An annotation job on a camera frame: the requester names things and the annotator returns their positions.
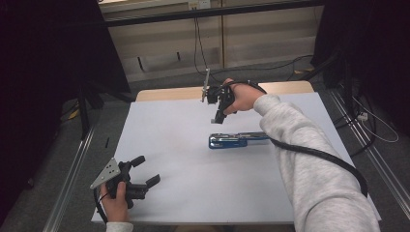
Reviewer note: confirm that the person's left hand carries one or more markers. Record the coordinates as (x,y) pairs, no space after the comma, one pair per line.
(115,206)

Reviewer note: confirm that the small black stick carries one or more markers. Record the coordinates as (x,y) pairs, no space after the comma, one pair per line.
(107,142)

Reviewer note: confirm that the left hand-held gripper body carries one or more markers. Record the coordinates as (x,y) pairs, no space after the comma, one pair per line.
(129,190)

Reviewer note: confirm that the person's right hand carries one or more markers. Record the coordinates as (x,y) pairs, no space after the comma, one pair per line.
(245,96)

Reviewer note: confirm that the black stand legs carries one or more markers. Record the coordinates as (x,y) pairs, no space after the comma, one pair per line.
(88,96)

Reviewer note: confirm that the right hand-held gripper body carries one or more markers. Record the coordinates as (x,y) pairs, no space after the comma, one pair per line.
(218,93)

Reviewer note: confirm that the aluminium floor rail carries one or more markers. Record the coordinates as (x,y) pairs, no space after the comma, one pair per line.
(380,161)
(69,180)

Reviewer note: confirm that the white power plug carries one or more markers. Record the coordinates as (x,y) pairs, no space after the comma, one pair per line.
(362,116)

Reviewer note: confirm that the blue stapler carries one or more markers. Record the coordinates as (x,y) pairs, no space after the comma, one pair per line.
(230,140)

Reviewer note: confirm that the white wall socket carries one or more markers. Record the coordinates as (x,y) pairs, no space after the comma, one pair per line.
(199,4)

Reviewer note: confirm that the white table sheet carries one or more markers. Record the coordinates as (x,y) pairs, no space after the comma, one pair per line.
(180,154)

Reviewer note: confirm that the black curtain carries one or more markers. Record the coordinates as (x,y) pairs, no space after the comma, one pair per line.
(45,80)
(370,48)

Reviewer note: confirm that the black horizontal bar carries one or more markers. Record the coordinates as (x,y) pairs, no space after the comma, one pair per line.
(209,12)

